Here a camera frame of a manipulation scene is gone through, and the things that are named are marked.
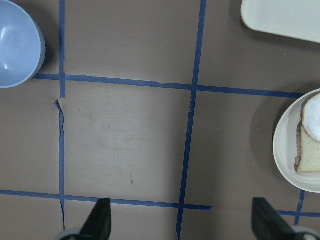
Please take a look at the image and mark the cream bear tray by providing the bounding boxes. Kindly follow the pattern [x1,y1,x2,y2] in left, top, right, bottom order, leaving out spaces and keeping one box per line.
[240,0,320,43]

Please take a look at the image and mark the bread slice on plate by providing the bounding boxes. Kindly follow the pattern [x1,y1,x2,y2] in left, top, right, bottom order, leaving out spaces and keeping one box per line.
[293,119,320,175]

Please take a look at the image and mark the cream round plate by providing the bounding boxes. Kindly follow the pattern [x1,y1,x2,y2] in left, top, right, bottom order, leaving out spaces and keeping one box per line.
[272,89,320,193]

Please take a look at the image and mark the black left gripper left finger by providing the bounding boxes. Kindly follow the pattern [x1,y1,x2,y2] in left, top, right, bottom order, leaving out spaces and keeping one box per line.
[78,198,112,240]

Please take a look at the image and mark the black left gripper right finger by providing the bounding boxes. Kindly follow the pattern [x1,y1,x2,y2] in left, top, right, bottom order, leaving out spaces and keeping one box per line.
[251,197,299,240]

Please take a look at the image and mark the fried egg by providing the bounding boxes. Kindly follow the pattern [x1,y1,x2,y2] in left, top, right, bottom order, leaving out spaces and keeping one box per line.
[302,94,320,142]

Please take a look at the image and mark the blue bowl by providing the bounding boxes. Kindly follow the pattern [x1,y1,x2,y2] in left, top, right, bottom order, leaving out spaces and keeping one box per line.
[0,0,46,89]

